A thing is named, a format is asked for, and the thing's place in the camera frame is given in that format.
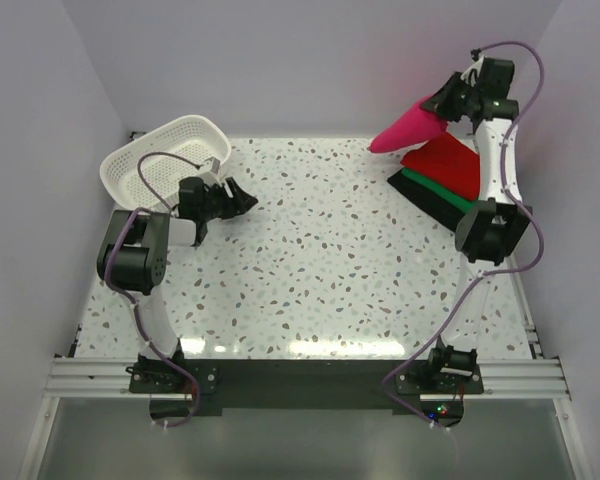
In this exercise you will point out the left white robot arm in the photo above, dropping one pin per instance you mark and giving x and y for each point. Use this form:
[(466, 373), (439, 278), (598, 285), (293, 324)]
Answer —
[(132, 260)]

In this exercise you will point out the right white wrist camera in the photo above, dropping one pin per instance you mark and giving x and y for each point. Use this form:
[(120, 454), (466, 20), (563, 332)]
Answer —
[(471, 74)]

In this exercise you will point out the folded green t-shirt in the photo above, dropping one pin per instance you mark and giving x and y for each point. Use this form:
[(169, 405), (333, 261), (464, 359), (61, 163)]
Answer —
[(431, 192)]

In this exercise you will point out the aluminium frame rail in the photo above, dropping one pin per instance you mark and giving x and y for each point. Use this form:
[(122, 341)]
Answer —
[(495, 379)]

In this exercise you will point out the folded red t-shirt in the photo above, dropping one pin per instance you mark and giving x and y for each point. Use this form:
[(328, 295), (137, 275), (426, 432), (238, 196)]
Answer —
[(449, 162)]

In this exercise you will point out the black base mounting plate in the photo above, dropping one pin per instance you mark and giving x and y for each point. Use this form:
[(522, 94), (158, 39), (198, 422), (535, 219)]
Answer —
[(157, 373)]

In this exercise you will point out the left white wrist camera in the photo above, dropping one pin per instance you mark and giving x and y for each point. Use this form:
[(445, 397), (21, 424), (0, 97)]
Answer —
[(209, 172)]

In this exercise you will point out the folded black t-shirt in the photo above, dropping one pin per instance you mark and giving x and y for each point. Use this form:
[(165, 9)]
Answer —
[(449, 217)]

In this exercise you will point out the white perforated plastic basket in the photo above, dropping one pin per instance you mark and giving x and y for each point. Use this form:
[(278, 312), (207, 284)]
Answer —
[(146, 172)]

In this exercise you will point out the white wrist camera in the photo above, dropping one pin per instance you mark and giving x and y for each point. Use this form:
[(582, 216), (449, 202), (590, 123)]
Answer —
[(471, 74), (209, 172)]

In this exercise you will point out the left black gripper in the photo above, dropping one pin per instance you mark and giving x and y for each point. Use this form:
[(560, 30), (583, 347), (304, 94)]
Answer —
[(238, 204)]

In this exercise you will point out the magenta pink t-shirt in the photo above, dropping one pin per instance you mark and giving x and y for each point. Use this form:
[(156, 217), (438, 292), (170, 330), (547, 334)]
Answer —
[(415, 126)]

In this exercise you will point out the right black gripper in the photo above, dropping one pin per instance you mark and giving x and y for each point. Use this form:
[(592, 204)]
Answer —
[(440, 100)]

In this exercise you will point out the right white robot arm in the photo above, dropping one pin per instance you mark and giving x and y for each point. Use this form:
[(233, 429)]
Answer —
[(487, 235)]

